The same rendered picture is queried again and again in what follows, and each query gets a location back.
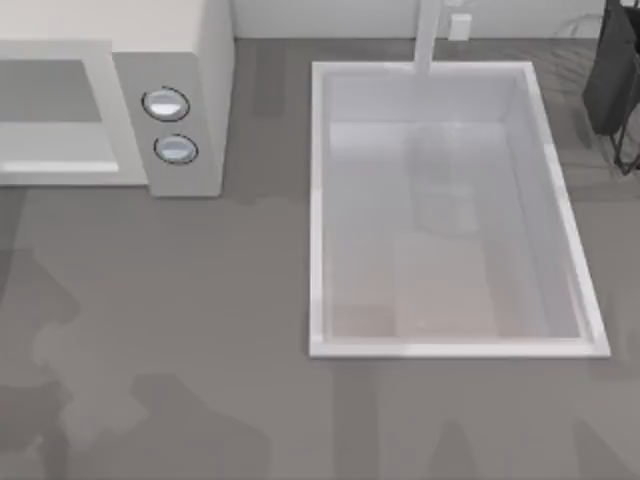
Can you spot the small silver microwave knob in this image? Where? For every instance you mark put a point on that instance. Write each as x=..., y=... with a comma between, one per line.
x=175, y=149

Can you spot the large silver microwave knob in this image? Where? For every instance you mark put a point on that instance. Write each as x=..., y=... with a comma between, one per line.
x=165, y=104

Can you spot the pale microwave door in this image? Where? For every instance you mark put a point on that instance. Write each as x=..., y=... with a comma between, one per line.
x=60, y=150

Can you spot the pale microwave oven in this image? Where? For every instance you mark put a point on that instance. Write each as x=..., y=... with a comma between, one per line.
x=210, y=100

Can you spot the white wall socket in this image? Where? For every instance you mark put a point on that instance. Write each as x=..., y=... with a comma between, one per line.
x=460, y=26

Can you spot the tall white tap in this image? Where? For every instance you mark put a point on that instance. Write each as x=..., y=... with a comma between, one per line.
x=426, y=35

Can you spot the white sink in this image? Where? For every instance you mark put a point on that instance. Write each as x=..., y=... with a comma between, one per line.
x=440, y=225

